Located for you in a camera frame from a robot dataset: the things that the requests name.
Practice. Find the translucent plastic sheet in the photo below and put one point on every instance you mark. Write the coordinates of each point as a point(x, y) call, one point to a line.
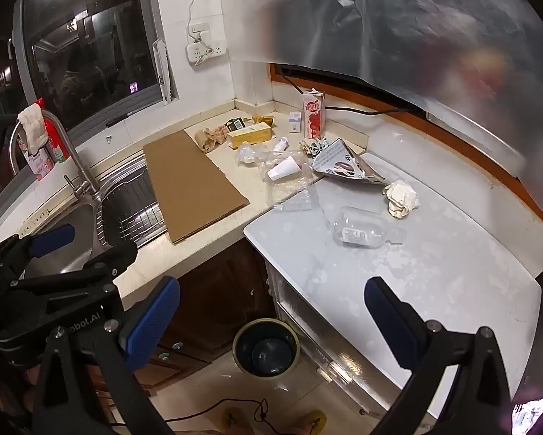
point(411, 31)

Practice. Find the brown paper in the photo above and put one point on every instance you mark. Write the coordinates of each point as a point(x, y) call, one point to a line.
point(208, 138)

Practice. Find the stainless steel faucet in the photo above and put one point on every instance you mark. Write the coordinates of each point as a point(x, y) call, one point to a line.
point(67, 145)

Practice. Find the yellow snack wrapper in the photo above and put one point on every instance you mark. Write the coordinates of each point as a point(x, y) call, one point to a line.
point(264, 120)

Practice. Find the red bottle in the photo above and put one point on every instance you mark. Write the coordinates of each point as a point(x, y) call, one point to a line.
point(56, 142)

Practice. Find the crumpled white paper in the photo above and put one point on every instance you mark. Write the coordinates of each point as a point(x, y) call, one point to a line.
point(400, 197)

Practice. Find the pink packet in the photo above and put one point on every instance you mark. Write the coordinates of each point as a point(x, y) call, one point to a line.
point(39, 163)

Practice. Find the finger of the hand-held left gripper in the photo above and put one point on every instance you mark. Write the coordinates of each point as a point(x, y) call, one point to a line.
point(51, 239)
point(113, 256)

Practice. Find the clear plastic box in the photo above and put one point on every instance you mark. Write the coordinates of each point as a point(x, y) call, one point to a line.
point(359, 229)

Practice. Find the silver snack bag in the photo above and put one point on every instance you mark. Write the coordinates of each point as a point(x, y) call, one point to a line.
point(339, 161)

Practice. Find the dark small packet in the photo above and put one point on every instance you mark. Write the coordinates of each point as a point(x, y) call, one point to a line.
point(236, 124)

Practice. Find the white wall socket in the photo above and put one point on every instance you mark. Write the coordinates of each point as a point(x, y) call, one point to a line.
point(200, 28)

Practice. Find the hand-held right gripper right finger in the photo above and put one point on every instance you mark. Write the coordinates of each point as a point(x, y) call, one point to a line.
point(389, 321)

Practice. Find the dark glass window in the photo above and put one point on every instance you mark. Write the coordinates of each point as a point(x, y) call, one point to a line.
point(94, 54)

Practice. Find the round trash bin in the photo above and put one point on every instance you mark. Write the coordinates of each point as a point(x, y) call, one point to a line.
point(266, 353)

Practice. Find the yellow and white box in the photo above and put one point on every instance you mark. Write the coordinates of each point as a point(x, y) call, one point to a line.
point(248, 137)

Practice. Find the brown cardboard sheet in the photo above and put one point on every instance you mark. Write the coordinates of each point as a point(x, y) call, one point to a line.
point(190, 185)

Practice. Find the white power strip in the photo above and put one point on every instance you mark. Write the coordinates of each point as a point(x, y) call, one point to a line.
point(206, 51)

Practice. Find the brown wooden cabinet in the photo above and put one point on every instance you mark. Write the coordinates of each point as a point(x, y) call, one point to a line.
point(217, 290)

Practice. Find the white paper cup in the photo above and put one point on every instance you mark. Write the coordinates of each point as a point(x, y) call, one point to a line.
point(282, 170)

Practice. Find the yellow slipper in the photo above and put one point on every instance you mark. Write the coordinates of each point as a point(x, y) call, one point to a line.
point(235, 420)
point(310, 420)

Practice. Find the clear plastic bag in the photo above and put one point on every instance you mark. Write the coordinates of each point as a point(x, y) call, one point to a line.
point(248, 154)

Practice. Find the clear plastic tray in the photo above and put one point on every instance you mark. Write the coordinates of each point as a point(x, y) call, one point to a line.
point(298, 199)

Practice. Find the red milk carton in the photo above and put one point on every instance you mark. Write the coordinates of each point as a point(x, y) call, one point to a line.
point(313, 118)

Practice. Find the stainless steel sink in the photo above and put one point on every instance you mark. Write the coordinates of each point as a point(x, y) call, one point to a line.
point(76, 217)

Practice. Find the white plastic bar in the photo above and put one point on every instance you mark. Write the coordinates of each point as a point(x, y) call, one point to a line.
point(161, 69)

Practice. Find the small white carton box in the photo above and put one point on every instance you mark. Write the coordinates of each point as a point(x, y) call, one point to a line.
point(295, 122)

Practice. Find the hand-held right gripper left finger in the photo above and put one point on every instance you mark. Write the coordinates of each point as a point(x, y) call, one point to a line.
point(153, 321)

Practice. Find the small white bottle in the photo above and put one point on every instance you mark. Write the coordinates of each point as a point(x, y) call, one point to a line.
point(280, 145)

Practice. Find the white rag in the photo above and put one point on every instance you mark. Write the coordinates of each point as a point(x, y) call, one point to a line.
point(33, 129)

